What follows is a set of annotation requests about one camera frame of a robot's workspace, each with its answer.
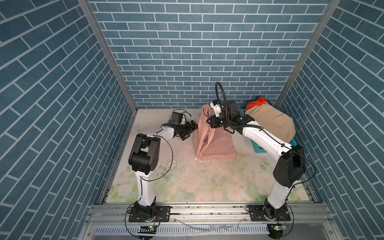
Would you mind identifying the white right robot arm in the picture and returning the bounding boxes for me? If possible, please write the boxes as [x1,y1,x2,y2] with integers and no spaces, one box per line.
[207,113,306,210]

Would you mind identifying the aluminium right corner post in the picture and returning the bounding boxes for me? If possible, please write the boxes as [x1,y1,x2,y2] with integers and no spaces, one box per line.
[274,0,341,108]

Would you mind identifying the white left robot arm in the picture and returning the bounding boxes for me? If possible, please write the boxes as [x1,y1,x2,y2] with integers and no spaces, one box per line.
[129,121,198,207]

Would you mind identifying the right controller board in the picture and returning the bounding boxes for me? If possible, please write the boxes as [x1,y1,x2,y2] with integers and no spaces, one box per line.
[267,224,284,240]

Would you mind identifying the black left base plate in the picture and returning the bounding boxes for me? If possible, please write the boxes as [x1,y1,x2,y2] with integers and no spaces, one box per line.
[127,205,171,223]

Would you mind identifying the left controller board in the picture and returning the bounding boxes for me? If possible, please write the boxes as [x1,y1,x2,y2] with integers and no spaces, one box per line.
[137,226,158,240]

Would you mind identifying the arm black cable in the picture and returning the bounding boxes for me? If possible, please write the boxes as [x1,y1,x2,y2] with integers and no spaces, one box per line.
[140,136,174,183]
[214,81,230,121]

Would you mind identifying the pink shorts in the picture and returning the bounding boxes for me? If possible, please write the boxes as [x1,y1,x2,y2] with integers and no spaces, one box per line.
[194,105,236,160]

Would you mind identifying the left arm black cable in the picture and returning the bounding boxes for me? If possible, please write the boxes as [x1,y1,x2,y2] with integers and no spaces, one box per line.
[140,136,174,183]

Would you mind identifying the aluminium corner post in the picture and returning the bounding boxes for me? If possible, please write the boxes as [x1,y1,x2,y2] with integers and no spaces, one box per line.
[274,0,341,108]
[78,0,138,114]

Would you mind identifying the controller board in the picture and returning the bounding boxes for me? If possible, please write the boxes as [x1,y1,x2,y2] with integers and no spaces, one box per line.
[137,226,158,240]
[267,224,284,240]

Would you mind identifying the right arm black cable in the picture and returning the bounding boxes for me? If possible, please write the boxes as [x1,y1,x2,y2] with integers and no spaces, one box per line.
[214,81,230,121]

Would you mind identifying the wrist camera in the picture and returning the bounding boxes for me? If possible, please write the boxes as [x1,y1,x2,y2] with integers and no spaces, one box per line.
[169,110,186,126]
[210,100,240,117]

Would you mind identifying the beige shorts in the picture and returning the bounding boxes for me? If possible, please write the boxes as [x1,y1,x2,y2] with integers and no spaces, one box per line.
[245,103,296,143]

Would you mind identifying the aluminium left corner post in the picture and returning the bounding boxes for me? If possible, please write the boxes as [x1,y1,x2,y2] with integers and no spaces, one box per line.
[78,0,138,114]

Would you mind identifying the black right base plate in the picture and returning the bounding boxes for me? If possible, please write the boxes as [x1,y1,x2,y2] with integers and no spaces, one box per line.
[246,205,291,222]

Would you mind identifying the red shorts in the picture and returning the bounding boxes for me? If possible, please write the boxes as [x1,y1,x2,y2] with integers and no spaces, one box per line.
[246,96,269,110]

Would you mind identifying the aluminium front rail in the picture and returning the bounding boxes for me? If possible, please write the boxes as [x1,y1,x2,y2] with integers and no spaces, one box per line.
[80,201,342,240]

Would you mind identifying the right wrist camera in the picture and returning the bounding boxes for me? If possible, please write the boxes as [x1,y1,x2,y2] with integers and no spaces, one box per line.
[210,100,240,117]

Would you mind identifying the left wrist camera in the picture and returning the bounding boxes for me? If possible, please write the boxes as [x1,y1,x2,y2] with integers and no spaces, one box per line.
[169,110,186,126]

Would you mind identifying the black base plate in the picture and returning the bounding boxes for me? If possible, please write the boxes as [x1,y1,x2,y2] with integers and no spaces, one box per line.
[127,205,171,223]
[246,205,291,222]

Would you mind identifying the teal plastic laundry basket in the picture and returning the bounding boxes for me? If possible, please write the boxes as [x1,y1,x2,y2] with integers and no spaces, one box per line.
[241,108,298,154]

